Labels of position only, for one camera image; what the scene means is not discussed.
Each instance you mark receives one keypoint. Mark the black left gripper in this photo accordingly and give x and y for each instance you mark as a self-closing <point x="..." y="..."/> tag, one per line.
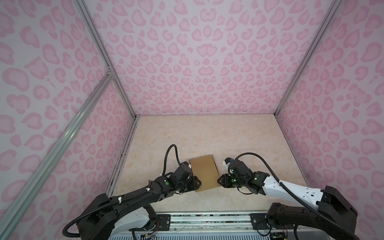
<point x="195" y="183"/>

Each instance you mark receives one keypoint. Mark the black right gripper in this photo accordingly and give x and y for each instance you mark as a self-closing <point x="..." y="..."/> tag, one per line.
<point x="224" y="180"/>

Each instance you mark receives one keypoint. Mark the brown cardboard box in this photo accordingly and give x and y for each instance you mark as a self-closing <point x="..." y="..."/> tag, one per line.
<point x="205" y="169"/>

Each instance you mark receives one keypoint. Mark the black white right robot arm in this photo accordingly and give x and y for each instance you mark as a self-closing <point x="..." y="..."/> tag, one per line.
<point x="323" y="209"/>

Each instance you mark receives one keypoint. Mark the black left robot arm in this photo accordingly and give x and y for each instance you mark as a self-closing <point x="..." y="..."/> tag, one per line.
<point x="98" y="220"/>

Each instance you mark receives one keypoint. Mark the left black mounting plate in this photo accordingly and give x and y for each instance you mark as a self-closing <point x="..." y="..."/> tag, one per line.
<point x="155" y="224"/>

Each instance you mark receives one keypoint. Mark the black mounting plate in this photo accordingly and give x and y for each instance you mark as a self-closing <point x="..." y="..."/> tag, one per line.
<point x="155" y="224"/>
<point x="259" y="221"/>

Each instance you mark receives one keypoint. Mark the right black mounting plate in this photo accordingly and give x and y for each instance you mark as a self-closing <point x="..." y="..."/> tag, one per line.
<point x="259" y="221"/>

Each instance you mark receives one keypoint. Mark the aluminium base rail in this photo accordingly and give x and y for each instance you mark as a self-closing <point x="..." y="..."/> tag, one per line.
<point x="207" y="226"/>

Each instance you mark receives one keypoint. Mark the left aluminium frame strut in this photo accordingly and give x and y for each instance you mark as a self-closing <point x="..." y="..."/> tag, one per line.
<point x="21" y="204"/>

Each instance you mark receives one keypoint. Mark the back left aluminium post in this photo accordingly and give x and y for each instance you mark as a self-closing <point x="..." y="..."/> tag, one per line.
<point x="91" y="27"/>

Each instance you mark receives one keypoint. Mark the aluminium post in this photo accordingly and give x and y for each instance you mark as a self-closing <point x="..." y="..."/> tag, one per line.
<point x="328" y="19"/>
<point x="91" y="27"/>

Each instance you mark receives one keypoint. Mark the back right aluminium post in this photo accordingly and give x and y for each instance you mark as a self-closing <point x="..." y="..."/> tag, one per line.
<point x="328" y="19"/>

